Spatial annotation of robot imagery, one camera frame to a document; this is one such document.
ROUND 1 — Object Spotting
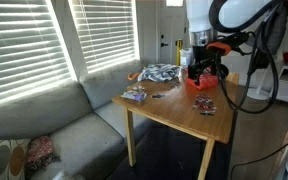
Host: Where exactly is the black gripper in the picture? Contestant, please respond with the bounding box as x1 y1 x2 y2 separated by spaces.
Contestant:
187 45 222 83

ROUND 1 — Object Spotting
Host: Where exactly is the red plastic basket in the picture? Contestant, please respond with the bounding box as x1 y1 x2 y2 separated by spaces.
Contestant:
185 73 220 91

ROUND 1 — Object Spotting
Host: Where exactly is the red black snack packet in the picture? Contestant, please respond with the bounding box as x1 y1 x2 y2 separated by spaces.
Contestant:
192 94 218 117

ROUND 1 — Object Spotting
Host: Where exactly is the white plastic container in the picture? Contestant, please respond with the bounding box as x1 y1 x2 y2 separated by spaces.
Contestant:
179 47 194 70

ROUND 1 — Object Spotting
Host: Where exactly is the slim yellow bottle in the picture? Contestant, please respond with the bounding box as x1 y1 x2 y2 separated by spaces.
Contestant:
175 39 184 67

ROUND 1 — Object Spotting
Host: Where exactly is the black round object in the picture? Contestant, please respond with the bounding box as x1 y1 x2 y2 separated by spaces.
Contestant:
217 63 230 80

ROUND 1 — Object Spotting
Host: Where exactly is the blue white patterned cloth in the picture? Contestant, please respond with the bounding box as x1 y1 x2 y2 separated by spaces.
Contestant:
137 63 182 83

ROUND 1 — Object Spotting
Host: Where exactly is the wooden side table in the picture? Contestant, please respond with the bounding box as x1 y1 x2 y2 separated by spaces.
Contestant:
111 72 241 180

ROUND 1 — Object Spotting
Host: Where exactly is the small dark wrapper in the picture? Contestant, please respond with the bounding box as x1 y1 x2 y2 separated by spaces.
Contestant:
151 93 167 100

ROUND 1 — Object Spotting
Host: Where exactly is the white door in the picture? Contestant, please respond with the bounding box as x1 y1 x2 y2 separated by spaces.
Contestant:
156 0 191 66

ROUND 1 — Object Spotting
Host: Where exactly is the small silver wrapper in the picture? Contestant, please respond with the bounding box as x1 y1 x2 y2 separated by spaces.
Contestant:
132 85 146 93

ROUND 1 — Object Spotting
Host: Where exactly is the white coat stand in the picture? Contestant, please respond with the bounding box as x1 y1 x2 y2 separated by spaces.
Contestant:
245 65 274 101

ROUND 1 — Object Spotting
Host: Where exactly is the grey hanging jacket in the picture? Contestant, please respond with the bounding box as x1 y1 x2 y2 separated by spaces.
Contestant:
245 0 288 76

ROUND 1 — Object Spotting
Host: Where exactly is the narrow white window blind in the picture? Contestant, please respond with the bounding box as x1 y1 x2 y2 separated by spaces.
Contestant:
67 0 141 74

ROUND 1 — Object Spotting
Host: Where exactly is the grey sofa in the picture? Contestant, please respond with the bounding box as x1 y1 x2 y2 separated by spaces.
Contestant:
0 59 158 180

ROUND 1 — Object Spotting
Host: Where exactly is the red patterned throw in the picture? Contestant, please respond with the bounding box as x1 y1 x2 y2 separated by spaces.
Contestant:
24 134 62 178

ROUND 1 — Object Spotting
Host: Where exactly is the wide white window blind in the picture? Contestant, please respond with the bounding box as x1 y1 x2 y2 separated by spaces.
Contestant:
0 0 78 111

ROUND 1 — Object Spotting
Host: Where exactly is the circle patterned cushion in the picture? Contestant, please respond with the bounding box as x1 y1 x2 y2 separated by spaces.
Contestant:
0 138 32 180

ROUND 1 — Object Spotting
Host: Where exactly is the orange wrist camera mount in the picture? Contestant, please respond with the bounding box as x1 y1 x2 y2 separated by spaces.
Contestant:
206 41 233 56

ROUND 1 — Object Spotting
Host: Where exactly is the orange curved handle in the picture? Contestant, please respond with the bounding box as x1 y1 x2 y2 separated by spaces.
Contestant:
127 71 142 82

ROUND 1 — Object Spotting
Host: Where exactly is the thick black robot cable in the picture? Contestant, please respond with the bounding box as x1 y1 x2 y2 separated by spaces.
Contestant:
208 0 284 115

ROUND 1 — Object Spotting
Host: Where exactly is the thin black floor cable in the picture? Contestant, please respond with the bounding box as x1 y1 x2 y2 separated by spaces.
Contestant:
229 126 288 180

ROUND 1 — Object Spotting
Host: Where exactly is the light wooden frame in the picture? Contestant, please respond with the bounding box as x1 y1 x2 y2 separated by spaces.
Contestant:
269 128 288 180

